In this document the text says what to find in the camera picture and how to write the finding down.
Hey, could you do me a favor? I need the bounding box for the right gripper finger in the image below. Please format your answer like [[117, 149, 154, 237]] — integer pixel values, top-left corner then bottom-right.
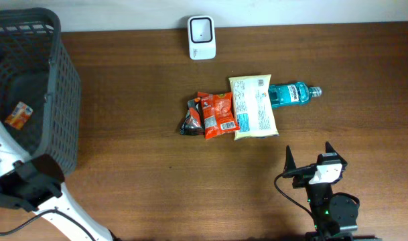
[[283, 145, 296, 173], [324, 141, 339, 157]]

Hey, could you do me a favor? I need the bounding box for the blue Listerine mouthwash bottle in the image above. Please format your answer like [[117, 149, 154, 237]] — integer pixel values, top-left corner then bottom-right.
[[268, 82, 322, 108]]

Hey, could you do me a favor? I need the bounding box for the yellow wet wipes pack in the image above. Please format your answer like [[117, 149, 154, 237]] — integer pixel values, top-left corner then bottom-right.
[[229, 74, 279, 141]]

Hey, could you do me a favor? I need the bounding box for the red Hacks candy bag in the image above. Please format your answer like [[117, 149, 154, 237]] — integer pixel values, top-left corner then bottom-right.
[[198, 92, 240, 140]]

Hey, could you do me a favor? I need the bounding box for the black snack bag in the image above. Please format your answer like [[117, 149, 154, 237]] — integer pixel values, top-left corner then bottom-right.
[[180, 97, 204, 136]]

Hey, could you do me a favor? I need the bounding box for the small orange juice box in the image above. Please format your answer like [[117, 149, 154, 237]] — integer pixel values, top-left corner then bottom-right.
[[5, 102, 33, 130]]

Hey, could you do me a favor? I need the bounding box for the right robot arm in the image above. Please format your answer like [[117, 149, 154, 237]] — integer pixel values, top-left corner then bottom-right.
[[274, 142, 378, 241]]

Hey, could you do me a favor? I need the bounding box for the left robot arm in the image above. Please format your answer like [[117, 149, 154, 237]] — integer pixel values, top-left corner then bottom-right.
[[0, 122, 118, 241]]

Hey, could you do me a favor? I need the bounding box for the white barcode scanner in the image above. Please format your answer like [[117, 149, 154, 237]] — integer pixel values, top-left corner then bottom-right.
[[187, 15, 216, 60]]

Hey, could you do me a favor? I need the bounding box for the grey plastic mesh basket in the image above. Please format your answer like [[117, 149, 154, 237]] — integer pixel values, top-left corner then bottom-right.
[[0, 8, 81, 175]]

